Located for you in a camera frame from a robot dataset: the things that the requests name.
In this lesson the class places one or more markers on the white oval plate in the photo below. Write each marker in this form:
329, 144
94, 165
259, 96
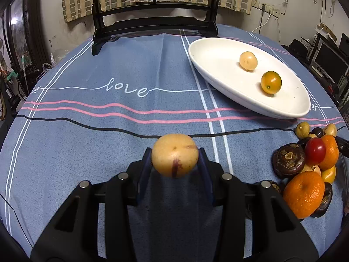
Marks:
218, 60

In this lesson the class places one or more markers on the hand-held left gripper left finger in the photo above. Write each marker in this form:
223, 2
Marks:
144, 177

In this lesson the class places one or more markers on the greenish tan longan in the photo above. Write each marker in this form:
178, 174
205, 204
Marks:
330, 129
302, 130

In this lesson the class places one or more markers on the black hat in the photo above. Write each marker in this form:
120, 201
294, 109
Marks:
297, 46

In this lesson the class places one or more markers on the cardboard box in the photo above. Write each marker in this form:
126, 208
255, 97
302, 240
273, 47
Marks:
327, 30

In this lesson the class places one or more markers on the beige checkered curtain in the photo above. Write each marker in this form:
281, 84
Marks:
76, 0

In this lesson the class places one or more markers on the tan fruit with purple mark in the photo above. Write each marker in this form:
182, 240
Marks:
174, 152

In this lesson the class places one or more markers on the green plastic tool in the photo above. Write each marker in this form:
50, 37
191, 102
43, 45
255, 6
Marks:
12, 76

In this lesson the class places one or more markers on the yellow orange kumquat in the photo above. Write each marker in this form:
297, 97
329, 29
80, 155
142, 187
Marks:
329, 174

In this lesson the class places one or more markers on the clear plastic bag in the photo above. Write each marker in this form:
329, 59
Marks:
58, 56

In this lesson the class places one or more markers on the small orange tangerine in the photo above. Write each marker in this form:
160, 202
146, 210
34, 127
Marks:
331, 152

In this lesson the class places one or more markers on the dark brown water chestnut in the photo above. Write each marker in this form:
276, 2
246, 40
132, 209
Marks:
325, 202
317, 131
274, 187
302, 142

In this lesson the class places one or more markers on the blue striped tablecloth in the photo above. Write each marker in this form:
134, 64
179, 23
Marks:
109, 131

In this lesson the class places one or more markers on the dark wooden framed mirror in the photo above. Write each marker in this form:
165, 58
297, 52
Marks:
30, 32

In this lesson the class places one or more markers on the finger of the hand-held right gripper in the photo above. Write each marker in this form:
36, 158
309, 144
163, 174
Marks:
343, 146

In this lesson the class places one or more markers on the tan round fruit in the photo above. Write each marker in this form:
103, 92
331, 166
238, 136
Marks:
313, 169

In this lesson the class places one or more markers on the black computer monitor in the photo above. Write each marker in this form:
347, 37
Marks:
328, 57

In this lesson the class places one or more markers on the single white wall socket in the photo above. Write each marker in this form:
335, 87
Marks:
256, 2

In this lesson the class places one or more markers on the red cherry tomato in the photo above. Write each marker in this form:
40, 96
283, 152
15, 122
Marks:
315, 148

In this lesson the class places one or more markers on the large dark water chestnut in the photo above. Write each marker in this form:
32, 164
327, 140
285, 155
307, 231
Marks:
289, 160

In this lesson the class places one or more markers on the round painted screen black frame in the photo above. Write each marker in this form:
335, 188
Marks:
96, 19

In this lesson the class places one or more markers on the wide white wall socket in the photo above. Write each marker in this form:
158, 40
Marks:
276, 12

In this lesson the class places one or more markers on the large orange tangerine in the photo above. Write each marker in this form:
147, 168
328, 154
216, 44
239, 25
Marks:
304, 197

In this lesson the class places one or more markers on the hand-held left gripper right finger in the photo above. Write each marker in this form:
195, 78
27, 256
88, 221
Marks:
207, 180

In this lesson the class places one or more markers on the pale tan longan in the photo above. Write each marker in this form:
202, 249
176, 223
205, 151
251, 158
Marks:
248, 61

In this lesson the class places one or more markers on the orange green kumquat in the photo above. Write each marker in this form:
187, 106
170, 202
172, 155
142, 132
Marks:
271, 83

